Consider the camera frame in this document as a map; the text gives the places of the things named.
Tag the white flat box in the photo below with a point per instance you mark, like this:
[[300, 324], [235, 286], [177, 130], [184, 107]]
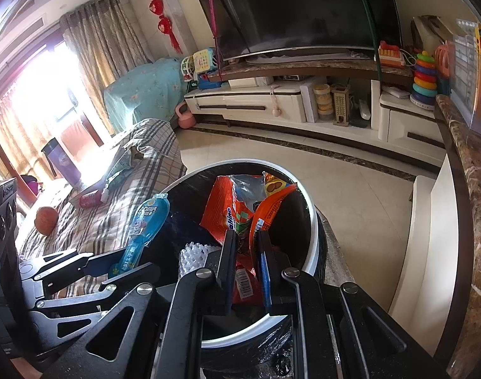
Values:
[[308, 102]]

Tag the purple water bottle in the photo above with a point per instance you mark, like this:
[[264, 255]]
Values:
[[63, 162]]

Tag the yellow green toy phone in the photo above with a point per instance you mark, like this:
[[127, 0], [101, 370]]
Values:
[[204, 61]]

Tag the orange plastic toy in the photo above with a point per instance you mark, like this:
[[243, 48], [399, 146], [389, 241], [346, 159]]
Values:
[[445, 59]]

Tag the beige curtain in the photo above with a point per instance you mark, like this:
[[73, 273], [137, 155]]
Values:
[[102, 39]]

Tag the white foam fruit net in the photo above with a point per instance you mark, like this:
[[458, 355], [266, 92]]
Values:
[[193, 260]]

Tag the blue toothbrush package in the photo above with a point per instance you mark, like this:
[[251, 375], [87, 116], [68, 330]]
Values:
[[149, 221]]

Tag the white television cabinet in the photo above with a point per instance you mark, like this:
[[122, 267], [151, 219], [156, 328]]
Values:
[[288, 102]]

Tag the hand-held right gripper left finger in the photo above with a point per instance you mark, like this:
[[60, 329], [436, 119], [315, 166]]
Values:
[[228, 272]]

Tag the stack of yellow containers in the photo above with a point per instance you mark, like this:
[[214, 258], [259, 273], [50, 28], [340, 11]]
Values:
[[322, 102]]

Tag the green shiny wrapper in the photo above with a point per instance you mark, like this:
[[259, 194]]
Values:
[[120, 179]]

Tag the wooden toy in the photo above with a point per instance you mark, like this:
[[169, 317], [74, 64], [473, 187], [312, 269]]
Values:
[[340, 106]]

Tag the blue toy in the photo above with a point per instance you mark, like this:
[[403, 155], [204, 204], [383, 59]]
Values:
[[209, 82]]

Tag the black bin liner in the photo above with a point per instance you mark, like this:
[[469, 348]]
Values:
[[177, 225]]

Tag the white rimmed trash bin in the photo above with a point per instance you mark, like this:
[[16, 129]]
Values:
[[314, 225]]

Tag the brownish apple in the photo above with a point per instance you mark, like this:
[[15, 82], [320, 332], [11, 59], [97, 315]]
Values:
[[47, 221]]

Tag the beige paper bag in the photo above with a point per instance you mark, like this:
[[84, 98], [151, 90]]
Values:
[[430, 33]]

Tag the white wheel toy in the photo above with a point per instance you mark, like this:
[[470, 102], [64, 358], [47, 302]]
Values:
[[187, 69]]

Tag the magenta bag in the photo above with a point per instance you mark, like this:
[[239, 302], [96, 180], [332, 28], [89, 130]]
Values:
[[29, 184]]

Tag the white book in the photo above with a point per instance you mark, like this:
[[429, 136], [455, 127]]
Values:
[[396, 92]]

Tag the orange snack bag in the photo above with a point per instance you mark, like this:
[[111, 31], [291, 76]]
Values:
[[220, 209]]

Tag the red barcode wrapper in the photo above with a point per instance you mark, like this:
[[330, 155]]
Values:
[[246, 282]]

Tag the red hanging heart decoration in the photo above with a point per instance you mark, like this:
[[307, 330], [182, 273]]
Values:
[[157, 8]]

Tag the black set top box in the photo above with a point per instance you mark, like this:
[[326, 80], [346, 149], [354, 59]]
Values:
[[290, 77]]

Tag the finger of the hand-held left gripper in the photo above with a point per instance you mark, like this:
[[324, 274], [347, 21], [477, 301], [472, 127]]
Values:
[[134, 276], [102, 267]]

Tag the pink kettlebell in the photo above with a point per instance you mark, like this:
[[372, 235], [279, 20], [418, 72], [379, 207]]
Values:
[[185, 117]]

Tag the black flat screen television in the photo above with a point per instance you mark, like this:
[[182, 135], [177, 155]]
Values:
[[295, 8]]

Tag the marble top side cabinet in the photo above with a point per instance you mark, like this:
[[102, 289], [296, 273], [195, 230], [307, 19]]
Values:
[[477, 205]]

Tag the red packet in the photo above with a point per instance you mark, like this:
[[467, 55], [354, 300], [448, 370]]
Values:
[[91, 199]]

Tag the teal cloth covered furniture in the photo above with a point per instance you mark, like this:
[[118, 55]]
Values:
[[146, 90]]

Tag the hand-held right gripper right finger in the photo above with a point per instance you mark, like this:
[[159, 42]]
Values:
[[266, 280]]

